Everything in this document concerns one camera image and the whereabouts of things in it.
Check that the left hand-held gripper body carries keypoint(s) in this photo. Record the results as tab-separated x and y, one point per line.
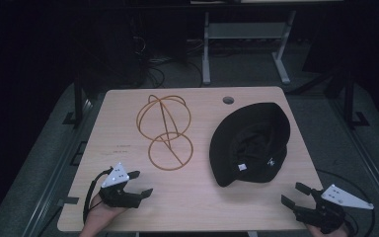
114	177

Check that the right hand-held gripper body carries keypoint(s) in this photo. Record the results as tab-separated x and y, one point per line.
329	210

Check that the black bucket hat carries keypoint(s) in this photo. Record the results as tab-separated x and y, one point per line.
253	141

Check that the person's right hand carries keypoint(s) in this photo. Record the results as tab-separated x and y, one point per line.
316	232

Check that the person's left hand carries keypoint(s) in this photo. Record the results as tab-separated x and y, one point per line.
98	219

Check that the dark tape strip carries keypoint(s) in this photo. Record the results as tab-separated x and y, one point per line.
69	200

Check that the black metal stand post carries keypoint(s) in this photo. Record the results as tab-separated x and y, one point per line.
349	98
78	98

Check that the grey metal desk frame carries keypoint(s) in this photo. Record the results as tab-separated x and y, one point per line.
243	31

